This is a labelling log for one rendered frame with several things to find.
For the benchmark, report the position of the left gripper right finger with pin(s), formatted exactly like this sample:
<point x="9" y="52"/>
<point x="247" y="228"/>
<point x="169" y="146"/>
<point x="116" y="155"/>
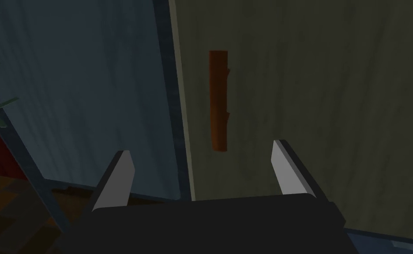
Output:
<point x="291" y="173"/>

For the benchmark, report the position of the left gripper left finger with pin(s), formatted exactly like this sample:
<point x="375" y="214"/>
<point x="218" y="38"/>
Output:
<point x="116" y="183"/>

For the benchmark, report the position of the olive cupboard door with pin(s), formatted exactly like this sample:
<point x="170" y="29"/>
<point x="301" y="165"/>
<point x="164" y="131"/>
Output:
<point x="316" y="106"/>

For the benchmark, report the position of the blue-grey cupboard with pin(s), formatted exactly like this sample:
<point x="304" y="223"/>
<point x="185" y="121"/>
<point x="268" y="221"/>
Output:
<point x="83" y="91"/>

